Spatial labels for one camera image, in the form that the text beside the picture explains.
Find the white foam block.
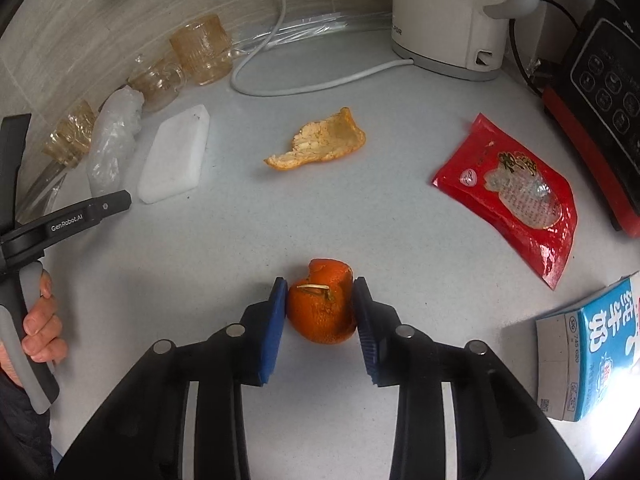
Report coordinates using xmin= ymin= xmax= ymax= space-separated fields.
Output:
xmin=136 ymin=103 xmax=211 ymax=205

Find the white power cable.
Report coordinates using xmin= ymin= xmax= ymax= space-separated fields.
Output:
xmin=165 ymin=0 xmax=417 ymax=97

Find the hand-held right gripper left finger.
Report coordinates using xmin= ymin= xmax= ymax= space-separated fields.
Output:
xmin=54 ymin=276 xmax=289 ymax=480

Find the blue and white milk carton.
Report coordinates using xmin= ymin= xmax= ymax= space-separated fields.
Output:
xmin=535 ymin=274 xmax=640 ymax=424

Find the person's left forearm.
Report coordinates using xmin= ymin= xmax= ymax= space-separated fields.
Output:
xmin=0 ymin=340 xmax=55 ymax=480

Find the black power cable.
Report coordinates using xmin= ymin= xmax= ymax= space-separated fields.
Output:
xmin=507 ymin=0 xmax=581 ymax=97

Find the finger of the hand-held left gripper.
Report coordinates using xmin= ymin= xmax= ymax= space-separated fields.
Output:
xmin=91 ymin=190 xmax=134 ymax=223

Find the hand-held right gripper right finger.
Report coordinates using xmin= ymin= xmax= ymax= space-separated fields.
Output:
xmin=352 ymin=276 xmax=586 ymax=480

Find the tall amber glass cup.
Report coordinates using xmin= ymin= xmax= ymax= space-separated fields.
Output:
xmin=169 ymin=14 xmax=242 ymax=86

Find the clear plastic bag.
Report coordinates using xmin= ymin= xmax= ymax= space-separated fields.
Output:
xmin=87 ymin=85 xmax=146 ymax=196

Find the red and black blender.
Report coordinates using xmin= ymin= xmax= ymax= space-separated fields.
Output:
xmin=542 ymin=0 xmax=640 ymax=239

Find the white electric kettle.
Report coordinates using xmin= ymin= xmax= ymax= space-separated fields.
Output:
xmin=389 ymin=0 xmax=543 ymax=83

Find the red snack packet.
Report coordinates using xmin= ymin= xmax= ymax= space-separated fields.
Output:
xmin=432 ymin=113 xmax=579 ymax=291

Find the flat orange peel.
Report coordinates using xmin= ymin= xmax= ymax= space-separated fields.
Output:
xmin=263 ymin=106 xmax=367 ymax=172

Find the person's left hand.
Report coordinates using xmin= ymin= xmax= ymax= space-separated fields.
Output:
xmin=22 ymin=269 xmax=69 ymax=367

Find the orange tangerine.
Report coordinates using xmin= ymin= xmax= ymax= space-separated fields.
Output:
xmin=285 ymin=258 xmax=359 ymax=345

